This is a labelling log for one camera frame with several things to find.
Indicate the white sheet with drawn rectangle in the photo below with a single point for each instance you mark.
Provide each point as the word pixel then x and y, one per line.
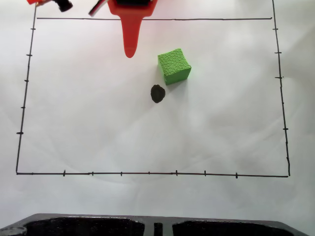
pixel 98 135

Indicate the camera on orange mount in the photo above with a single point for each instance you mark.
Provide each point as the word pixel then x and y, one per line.
pixel 63 5

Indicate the green textured cube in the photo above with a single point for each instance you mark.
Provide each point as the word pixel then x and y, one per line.
pixel 174 66

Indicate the black dot mark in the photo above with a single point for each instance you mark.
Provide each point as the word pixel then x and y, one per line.
pixel 157 94

